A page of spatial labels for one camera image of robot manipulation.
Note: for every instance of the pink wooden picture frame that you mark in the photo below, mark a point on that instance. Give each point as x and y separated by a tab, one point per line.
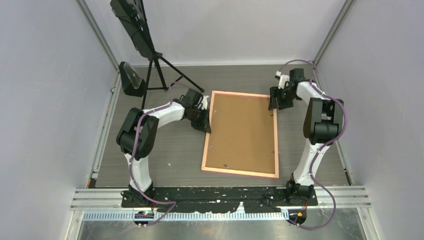
238	173

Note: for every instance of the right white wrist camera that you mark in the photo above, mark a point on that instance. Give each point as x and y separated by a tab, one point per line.
283	79

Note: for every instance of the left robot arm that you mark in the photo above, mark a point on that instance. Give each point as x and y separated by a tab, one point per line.
137	135

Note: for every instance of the brown cardboard backing board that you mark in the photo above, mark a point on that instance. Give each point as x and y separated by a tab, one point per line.
242	132

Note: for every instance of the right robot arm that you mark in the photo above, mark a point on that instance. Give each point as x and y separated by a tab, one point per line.
323	123

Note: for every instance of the black camera tripod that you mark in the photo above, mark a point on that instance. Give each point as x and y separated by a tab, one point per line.
154	61

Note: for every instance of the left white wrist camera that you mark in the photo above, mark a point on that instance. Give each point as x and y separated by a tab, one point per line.
204	102

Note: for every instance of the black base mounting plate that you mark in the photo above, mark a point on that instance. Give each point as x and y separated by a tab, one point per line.
216	200

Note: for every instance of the aluminium rail front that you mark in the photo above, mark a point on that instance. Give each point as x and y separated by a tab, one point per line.
105	204

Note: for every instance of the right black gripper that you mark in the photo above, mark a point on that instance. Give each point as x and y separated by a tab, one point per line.
275	92

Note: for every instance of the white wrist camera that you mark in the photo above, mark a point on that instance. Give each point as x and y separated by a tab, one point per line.
204	102
283	79

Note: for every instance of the black wedge stand base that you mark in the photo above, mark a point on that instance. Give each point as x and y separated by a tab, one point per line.
131	82

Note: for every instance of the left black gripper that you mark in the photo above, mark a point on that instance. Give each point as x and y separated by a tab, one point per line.
204	125

